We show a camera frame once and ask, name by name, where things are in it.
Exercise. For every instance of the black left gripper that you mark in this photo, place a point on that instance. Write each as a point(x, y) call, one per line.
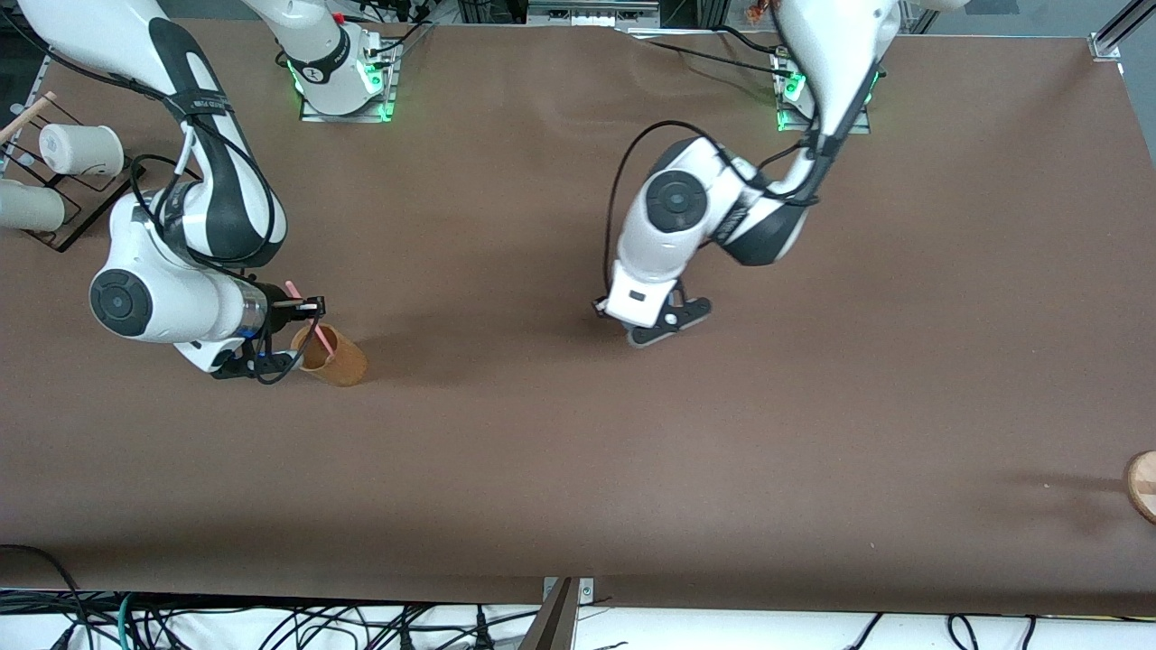
point(599, 313)

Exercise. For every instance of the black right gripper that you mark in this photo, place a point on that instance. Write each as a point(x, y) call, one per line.
point(278, 307)

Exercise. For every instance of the pink chopstick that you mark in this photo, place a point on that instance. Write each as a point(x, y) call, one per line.
point(319, 336)

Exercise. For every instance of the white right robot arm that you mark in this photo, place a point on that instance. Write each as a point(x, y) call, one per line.
point(217, 181)

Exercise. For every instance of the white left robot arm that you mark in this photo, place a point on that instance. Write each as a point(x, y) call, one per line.
point(673, 217)

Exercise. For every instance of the brown cup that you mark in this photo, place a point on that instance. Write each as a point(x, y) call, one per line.
point(348, 366)

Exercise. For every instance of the white cup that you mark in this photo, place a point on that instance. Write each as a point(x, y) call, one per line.
point(81, 149)
point(32, 206)

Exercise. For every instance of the grey control box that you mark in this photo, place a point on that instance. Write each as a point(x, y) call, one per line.
point(591, 11)

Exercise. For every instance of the grey table leg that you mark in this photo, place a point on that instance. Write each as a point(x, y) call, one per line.
point(553, 623)

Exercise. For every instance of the wooden stick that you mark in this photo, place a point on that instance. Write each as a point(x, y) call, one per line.
point(27, 119)

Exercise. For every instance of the round wooden board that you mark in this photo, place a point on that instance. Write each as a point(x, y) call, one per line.
point(1145, 487)

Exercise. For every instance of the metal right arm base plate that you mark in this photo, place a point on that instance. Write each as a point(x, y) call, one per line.
point(390, 86)

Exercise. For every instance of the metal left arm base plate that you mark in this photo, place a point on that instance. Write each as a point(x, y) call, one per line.
point(784, 99)

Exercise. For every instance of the metal table bracket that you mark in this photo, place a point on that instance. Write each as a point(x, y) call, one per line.
point(585, 589)

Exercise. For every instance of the aluminium frame profile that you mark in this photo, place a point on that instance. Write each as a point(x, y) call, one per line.
point(1115, 36)

